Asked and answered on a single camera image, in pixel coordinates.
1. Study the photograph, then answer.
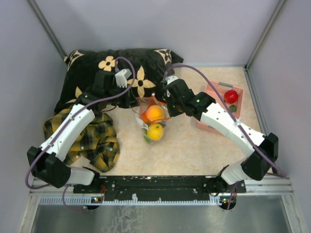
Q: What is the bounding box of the clear zip top bag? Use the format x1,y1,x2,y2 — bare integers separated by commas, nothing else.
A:
132,95,171,144

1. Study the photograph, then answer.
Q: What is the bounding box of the yellow lemon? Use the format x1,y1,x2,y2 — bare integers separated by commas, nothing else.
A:
147,123,164,141

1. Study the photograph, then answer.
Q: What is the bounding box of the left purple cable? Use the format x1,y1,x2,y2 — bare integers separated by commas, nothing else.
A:
25,56,136,213

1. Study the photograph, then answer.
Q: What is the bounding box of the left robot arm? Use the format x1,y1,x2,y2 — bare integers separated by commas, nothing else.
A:
25,67,136,193

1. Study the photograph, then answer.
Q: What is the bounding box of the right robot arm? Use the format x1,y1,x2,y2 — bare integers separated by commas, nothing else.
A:
162,76,278,193

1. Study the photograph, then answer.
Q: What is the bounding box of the purple cable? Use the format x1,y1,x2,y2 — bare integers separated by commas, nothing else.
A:
25,56,136,213
162,63,289,211

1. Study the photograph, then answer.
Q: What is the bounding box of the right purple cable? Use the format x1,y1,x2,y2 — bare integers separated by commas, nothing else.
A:
162,63,289,211

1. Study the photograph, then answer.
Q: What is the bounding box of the yellow-orange peach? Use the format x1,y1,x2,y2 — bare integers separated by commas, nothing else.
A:
146,105,165,122

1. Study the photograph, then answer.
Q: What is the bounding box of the pink plastic basket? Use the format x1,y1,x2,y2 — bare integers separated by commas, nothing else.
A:
196,81,244,134

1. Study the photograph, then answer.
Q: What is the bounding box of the white cable duct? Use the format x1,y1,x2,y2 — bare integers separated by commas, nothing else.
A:
39,195,222,206

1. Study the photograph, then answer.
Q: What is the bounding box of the black floral pillow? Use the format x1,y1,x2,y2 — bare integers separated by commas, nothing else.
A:
54,48,184,114

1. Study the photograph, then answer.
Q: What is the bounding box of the green leaf fruit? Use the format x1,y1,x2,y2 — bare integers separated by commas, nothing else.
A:
143,135,151,143

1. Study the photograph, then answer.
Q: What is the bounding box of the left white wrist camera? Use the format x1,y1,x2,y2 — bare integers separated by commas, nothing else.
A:
115,68,132,88

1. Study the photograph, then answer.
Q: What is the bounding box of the yellow plaid shirt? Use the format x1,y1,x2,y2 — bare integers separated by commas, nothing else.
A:
43,102,121,173

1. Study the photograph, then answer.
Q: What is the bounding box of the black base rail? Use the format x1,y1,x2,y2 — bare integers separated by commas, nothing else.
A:
73,176,234,201

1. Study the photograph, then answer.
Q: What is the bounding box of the loose green leaf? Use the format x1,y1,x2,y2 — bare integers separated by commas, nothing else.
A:
229,104,237,113

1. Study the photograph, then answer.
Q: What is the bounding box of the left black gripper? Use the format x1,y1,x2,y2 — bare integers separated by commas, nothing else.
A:
104,83,140,109

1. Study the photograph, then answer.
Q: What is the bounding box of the red apple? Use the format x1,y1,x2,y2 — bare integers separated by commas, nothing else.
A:
224,90,239,104

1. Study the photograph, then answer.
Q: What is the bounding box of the orange tangerine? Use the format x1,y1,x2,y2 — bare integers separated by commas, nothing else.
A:
141,112,149,124

